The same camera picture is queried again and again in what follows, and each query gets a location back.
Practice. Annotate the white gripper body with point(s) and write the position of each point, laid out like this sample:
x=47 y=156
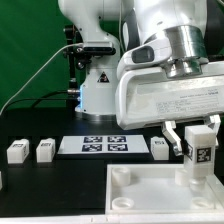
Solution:
x=146 y=97

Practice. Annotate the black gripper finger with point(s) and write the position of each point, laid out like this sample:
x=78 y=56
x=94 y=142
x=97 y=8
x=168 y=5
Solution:
x=168 y=130
x=212 y=123

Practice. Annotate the white square table top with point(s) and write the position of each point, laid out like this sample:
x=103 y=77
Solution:
x=159 y=189

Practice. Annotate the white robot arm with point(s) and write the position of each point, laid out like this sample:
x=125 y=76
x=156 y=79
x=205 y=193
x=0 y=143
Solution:
x=150 y=62

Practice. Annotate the white fiducial marker sheet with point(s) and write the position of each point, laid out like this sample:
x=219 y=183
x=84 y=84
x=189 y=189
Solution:
x=102 y=144

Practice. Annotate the black camera on stand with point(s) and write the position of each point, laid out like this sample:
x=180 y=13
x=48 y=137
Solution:
x=78 y=54

